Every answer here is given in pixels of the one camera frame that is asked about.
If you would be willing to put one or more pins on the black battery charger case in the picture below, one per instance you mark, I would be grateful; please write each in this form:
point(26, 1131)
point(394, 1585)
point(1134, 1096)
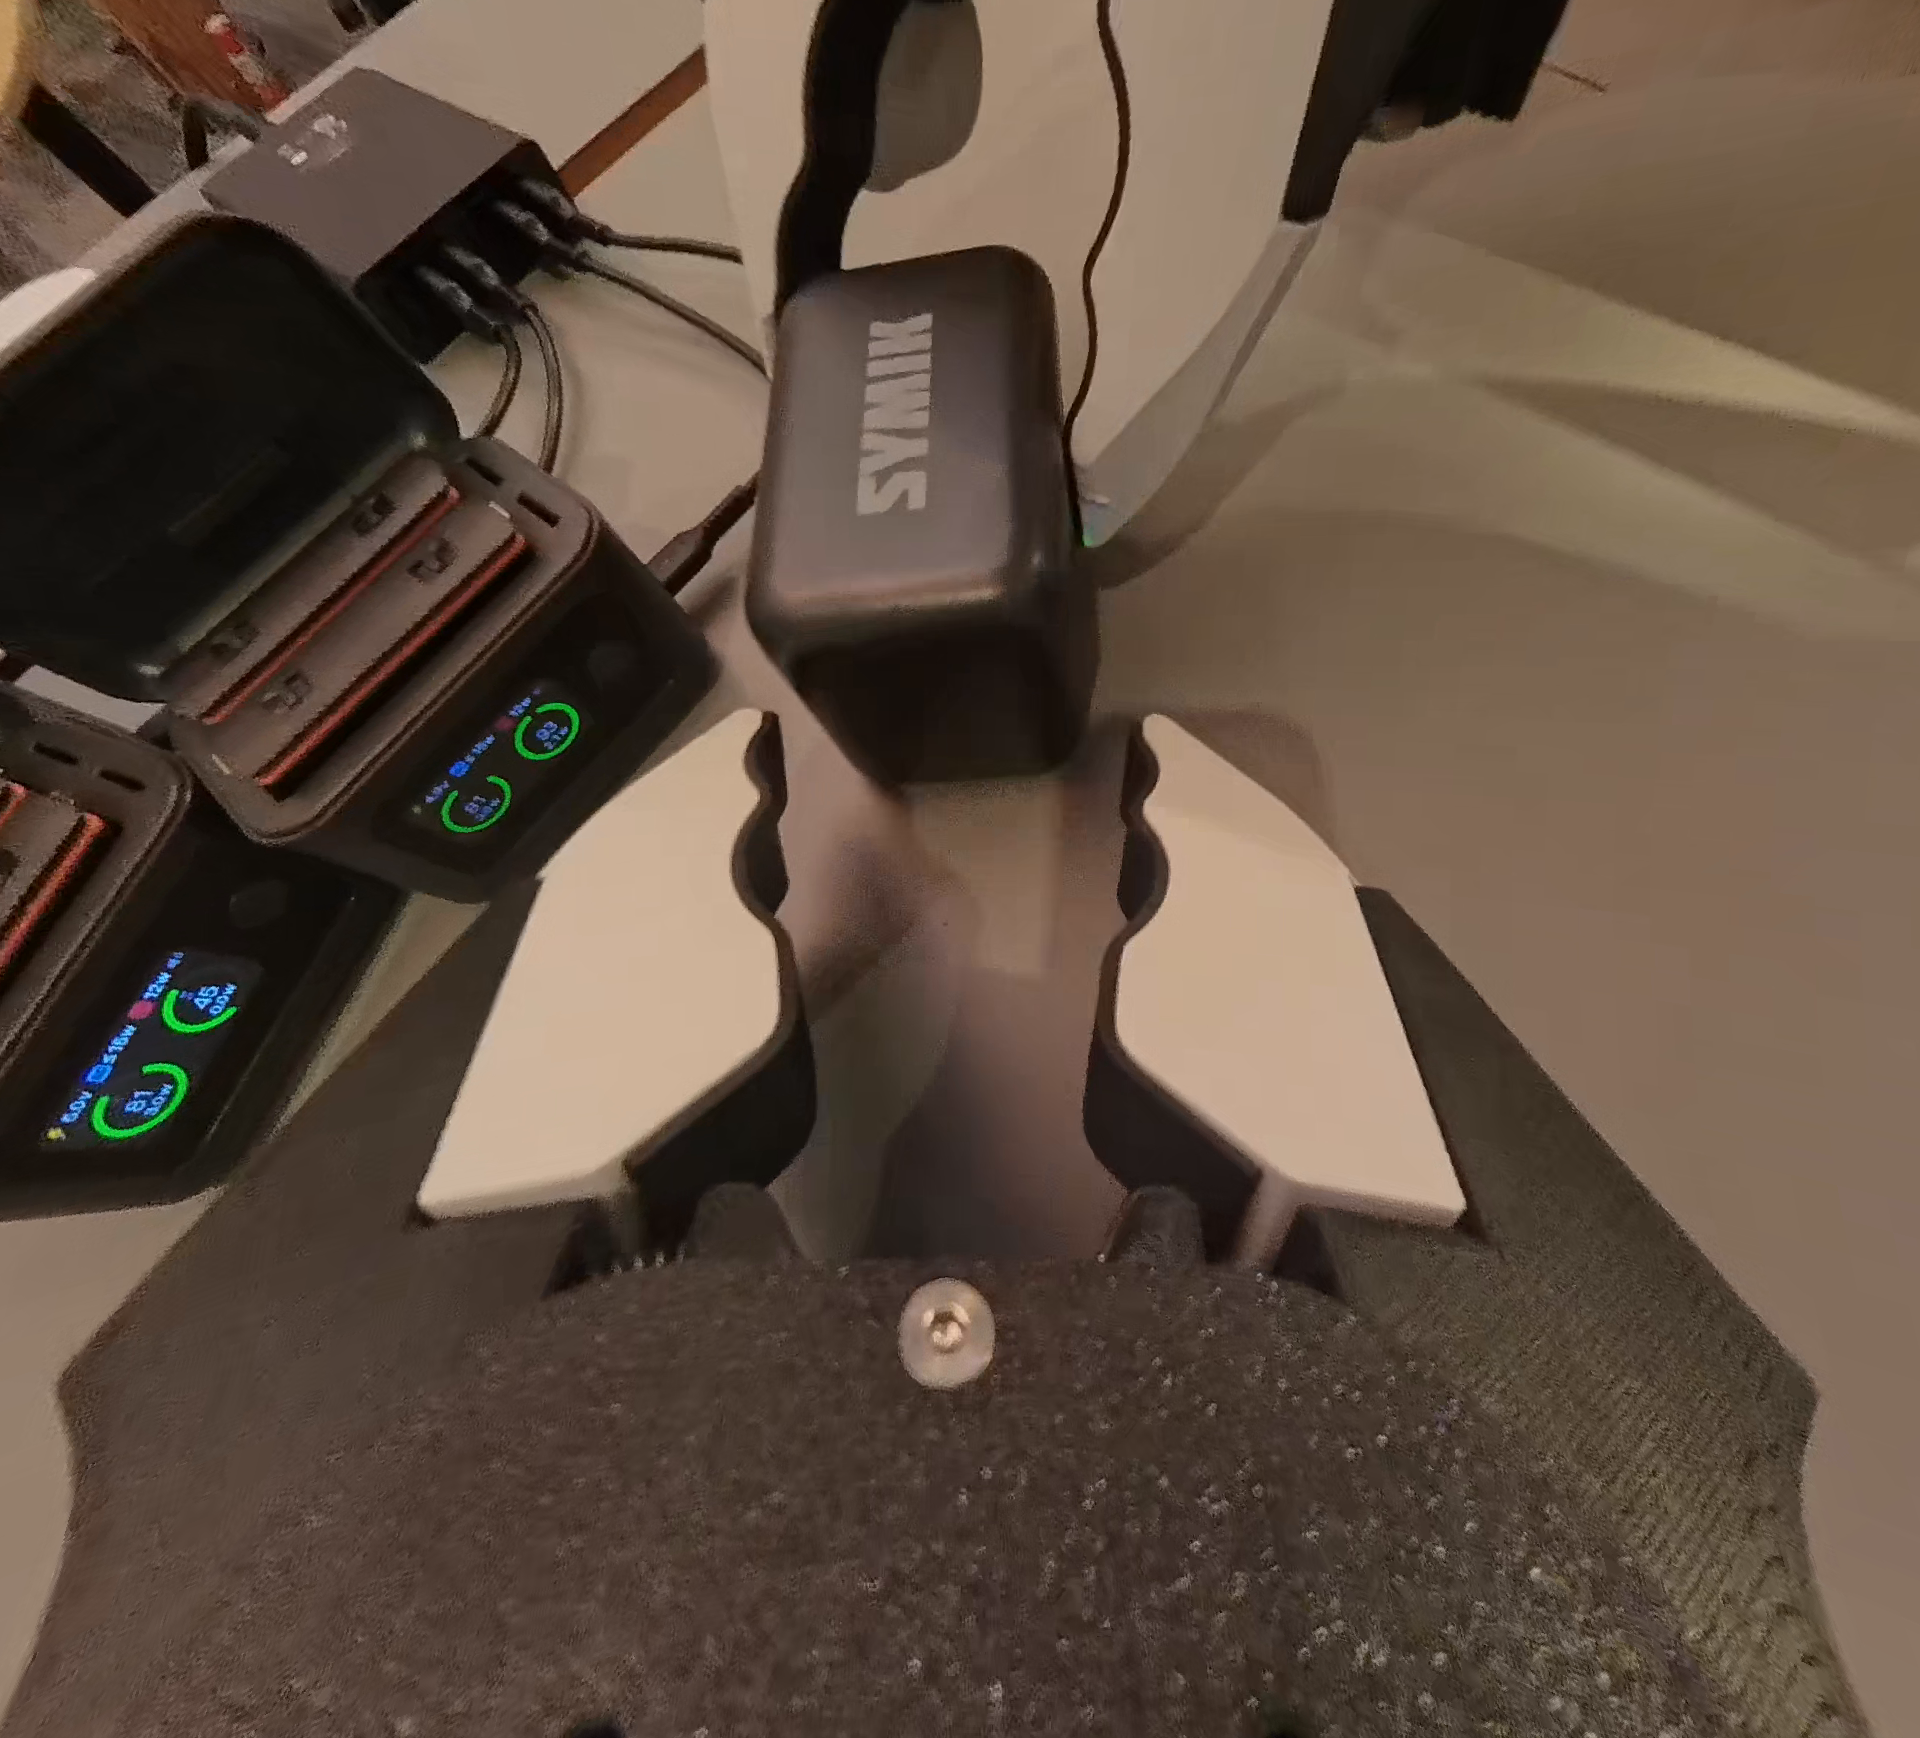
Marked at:
point(271, 1020)
point(183, 419)
point(912, 505)

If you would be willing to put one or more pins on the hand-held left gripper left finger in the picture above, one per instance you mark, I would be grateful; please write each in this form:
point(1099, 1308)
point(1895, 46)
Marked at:
point(604, 1020)

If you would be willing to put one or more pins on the black charging hub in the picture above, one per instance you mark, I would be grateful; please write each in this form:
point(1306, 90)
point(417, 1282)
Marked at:
point(359, 167)

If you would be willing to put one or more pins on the red fire extinguisher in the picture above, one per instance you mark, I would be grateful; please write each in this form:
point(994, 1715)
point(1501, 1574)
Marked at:
point(226, 56)

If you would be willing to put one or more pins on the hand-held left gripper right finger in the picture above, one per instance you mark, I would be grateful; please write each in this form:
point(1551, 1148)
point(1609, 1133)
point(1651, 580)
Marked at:
point(1292, 1020)

